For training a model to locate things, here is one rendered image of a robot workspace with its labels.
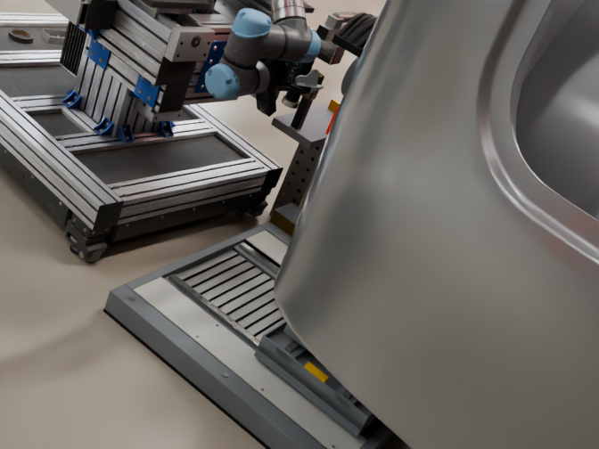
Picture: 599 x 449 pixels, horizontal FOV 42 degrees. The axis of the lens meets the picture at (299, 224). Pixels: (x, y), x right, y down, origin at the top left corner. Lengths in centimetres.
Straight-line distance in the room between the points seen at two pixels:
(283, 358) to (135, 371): 40
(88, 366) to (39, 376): 13
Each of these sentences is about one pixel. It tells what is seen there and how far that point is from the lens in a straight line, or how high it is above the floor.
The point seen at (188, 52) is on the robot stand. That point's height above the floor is 71.
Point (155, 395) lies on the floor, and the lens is 212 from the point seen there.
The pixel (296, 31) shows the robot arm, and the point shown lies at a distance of 176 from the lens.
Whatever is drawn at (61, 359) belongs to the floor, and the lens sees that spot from 215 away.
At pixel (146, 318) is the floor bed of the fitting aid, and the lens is 221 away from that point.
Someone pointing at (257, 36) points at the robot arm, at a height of 97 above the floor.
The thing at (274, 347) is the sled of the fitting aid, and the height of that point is 16.
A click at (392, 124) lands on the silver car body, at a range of 91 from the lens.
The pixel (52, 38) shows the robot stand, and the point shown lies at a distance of 333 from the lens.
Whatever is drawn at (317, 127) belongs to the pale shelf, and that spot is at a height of 45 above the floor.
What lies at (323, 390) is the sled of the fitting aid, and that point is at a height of 15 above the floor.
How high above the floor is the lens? 147
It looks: 29 degrees down
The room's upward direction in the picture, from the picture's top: 24 degrees clockwise
